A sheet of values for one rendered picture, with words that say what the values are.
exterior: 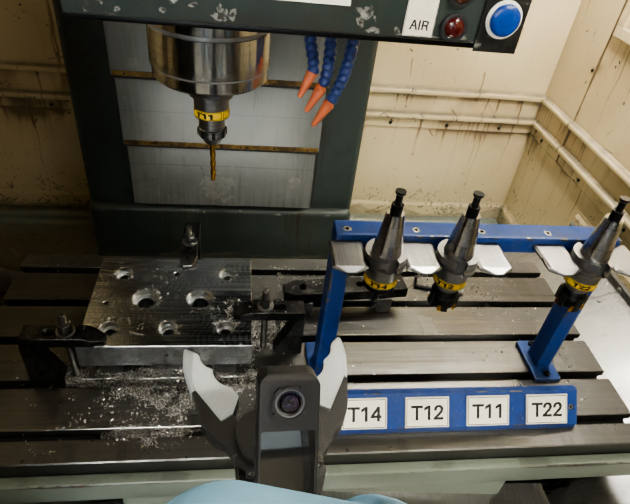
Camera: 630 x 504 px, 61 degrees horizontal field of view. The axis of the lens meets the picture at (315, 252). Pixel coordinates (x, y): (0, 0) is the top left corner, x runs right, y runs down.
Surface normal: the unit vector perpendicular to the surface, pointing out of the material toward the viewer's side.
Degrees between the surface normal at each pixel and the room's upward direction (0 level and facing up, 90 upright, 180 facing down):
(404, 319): 0
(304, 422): 57
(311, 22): 90
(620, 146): 89
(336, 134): 90
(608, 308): 24
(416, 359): 0
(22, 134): 90
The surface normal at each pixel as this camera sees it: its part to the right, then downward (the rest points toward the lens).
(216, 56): 0.27, 0.62
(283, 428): 0.18, 0.11
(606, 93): -0.99, -0.01
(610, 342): -0.31, -0.72
